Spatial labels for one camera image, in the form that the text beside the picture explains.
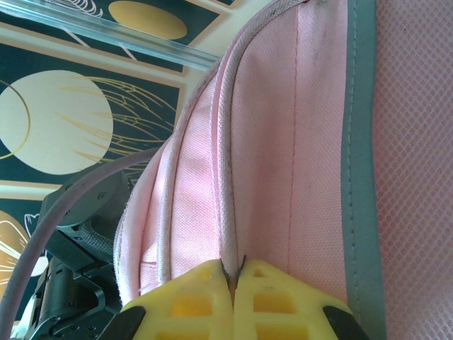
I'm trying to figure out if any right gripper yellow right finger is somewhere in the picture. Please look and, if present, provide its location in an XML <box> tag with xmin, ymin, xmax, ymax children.
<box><xmin>232</xmin><ymin>256</ymin><xmax>368</xmax><ymax>340</ymax></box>

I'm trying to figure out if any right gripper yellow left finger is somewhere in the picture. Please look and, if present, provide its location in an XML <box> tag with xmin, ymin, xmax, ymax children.
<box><xmin>104</xmin><ymin>259</ymin><xmax>234</xmax><ymax>340</ymax></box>

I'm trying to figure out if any pink student backpack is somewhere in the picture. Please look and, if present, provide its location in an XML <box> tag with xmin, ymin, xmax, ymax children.
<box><xmin>112</xmin><ymin>0</ymin><xmax>453</xmax><ymax>340</ymax></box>

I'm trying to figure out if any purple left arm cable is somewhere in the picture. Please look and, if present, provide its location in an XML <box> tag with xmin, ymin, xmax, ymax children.
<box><xmin>0</xmin><ymin>147</ymin><xmax>161</xmax><ymax>322</ymax></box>

